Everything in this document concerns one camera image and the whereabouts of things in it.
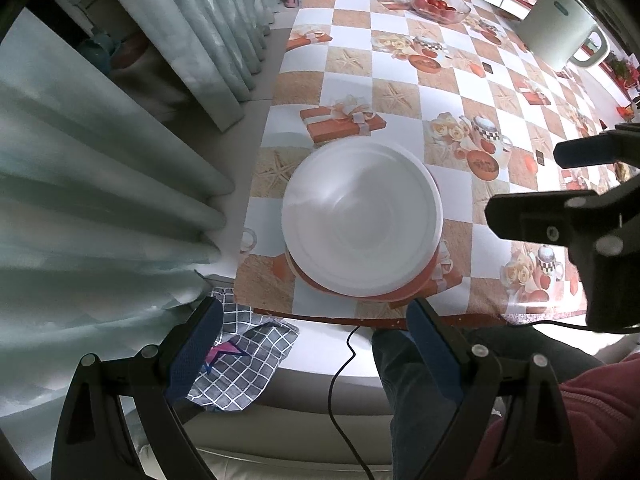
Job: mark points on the white foam bowl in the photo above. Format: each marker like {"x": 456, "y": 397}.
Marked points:
{"x": 360, "y": 220}

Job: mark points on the pink plate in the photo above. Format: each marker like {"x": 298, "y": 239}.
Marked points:
{"x": 424, "y": 280}

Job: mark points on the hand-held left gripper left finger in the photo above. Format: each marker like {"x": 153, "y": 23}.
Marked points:
{"x": 192, "y": 360}

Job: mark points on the pale green kettle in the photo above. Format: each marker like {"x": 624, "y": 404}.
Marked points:
{"x": 555, "y": 25}

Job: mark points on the checkered printed tablecloth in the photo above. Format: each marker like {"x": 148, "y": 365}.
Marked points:
{"x": 380, "y": 110}

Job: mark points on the person's red sweater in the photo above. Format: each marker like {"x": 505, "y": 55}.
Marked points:
{"x": 600, "y": 410}

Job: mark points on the grey checked cloth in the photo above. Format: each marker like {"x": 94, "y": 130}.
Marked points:
{"x": 250, "y": 355}

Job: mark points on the teal pot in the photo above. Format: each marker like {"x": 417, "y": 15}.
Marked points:
{"x": 100, "y": 50}

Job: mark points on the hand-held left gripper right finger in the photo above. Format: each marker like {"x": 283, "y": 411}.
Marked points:
{"x": 435, "y": 355}

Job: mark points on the glass bowl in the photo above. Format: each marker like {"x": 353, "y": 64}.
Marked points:
{"x": 460, "y": 10}

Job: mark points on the pile of red tomatoes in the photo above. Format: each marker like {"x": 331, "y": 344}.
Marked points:
{"x": 435, "y": 4}

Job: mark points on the pale green curtain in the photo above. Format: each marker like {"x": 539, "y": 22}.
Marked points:
{"x": 100, "y": 185}

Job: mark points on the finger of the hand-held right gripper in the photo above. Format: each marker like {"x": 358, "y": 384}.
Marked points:
{"x": 590, "y": 150}
{"x": 525, "y": 217}

